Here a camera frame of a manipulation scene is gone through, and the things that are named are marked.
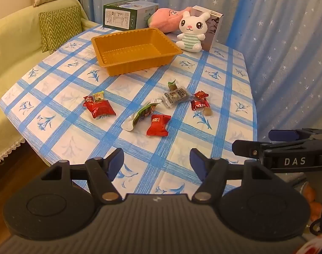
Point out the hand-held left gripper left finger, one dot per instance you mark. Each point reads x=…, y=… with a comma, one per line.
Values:
x=115, y=162

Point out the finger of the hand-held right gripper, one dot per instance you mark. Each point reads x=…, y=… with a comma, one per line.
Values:
x=245, y=148
x=280, y=135

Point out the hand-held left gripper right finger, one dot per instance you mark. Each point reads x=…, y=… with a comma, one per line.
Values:
x=198, y=164

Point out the clear beige candy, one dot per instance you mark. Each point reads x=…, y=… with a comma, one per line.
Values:
x=207, y=112

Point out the green white snack packet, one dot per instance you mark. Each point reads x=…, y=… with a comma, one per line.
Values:
x=141, y=115

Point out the red candy with gold print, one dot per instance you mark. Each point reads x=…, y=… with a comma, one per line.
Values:
x=158, y=125

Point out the large red snack packet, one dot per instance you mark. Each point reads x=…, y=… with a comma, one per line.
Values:
x=100, y=108

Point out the small green label candy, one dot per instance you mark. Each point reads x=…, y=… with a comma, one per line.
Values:
x=98, y=97

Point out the dark red twisted candy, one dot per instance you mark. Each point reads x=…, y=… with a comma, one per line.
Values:
x=200, y=95

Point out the grey snack packet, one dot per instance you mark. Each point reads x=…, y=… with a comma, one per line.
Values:
x=176, y=96

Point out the small green brown candy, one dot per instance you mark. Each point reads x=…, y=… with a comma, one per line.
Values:
x=172, y=84

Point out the yellow plastic tray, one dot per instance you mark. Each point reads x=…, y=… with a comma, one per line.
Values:
x=124, y=45

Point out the person's right hand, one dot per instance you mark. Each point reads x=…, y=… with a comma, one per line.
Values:
x=311, y=201

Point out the red white printed cloth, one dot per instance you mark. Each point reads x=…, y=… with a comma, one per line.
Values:
x=314, y=248

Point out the blue checked tablecloth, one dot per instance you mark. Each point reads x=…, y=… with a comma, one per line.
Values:
x=71, y=71

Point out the blue star curtain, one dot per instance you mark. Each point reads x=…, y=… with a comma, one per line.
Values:
x=282, y=31

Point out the grey cardboard box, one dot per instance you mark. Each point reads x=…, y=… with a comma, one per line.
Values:
x=215, y=29

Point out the white rabbit plush toy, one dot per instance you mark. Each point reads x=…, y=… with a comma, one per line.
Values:
x=192, y=27

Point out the green printed cardboard box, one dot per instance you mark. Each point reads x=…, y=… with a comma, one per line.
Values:
x=118, y=18

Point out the green covered sofa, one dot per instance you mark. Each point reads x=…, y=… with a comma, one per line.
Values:
x=13, y=58

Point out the green zigzag pillow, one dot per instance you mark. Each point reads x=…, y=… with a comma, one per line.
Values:
x=57, y=26

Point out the pink plush toy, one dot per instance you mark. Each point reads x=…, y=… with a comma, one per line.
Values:
x=163, y=18

